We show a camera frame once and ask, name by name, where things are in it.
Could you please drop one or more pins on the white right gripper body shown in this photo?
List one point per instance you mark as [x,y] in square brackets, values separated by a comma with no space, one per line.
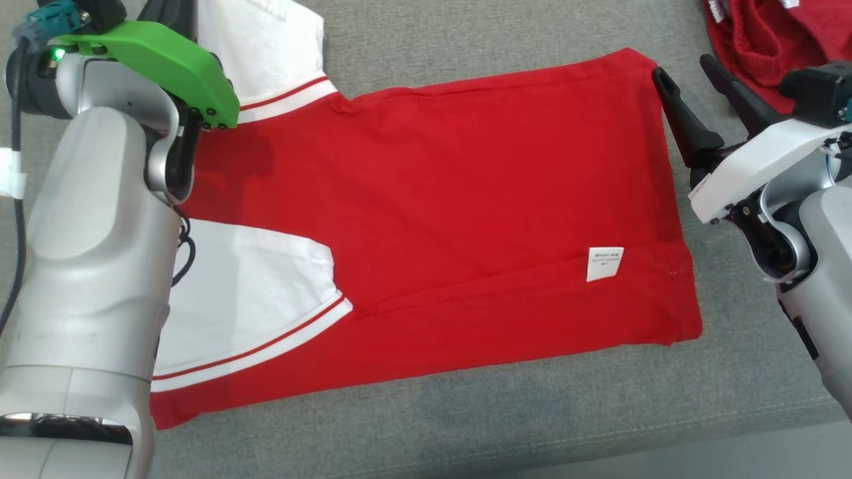
[752,166]

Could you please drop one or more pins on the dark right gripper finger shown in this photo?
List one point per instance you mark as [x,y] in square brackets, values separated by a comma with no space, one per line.
[749,110]
[695,136]

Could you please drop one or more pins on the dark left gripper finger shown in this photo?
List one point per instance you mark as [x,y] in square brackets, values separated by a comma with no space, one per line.
[173,16]

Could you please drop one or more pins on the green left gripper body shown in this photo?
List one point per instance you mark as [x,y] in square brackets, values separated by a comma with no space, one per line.
[166,60]

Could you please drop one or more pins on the red shorts with white stripe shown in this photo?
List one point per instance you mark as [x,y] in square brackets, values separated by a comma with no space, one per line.
[759,33]

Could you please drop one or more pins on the red shirt with white sleeves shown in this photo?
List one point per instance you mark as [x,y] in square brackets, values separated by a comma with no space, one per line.
[466,199]

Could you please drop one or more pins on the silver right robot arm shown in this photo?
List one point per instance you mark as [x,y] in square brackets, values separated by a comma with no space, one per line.
[825,266]

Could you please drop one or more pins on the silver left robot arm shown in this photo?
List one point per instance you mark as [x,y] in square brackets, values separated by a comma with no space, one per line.
[86,266]

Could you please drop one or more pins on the white tape band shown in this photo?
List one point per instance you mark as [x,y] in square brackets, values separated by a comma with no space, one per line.
[12,173]

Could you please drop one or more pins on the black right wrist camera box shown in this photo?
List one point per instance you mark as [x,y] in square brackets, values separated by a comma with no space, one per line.
[819,93]

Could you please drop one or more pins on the teal right camera connector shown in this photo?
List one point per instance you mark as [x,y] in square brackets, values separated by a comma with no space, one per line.
[847,110]

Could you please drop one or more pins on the teal camera connector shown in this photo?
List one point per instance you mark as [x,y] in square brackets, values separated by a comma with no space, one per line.
[847,110]
[50,16]

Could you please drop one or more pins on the teal left camera connector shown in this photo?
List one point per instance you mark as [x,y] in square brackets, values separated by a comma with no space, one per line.
[50,16]

